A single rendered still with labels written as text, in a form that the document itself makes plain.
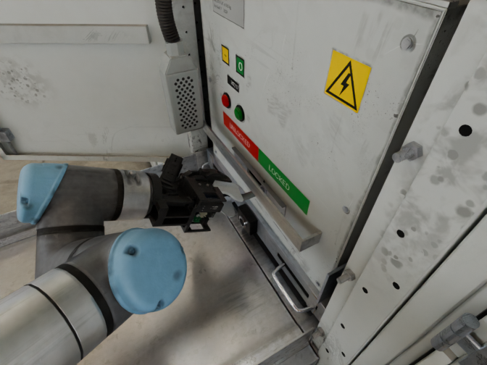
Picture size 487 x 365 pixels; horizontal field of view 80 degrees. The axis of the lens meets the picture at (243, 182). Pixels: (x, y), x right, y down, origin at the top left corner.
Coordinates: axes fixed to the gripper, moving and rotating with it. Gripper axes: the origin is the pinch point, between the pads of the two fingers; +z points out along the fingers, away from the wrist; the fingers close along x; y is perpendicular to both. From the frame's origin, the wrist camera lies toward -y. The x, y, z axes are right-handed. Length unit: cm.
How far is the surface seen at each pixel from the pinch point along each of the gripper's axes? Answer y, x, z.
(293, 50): 5.8, 27.8, -9.6
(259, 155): -0.8, 8.7, 1.5
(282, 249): 11.2, -6.0, 8.6
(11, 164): -198, -135, -27
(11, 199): -156, -134, -26
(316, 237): 18.7, 5.9, 1.4
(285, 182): 8.2, 8.7, 1.3
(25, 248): -23, -38, -31
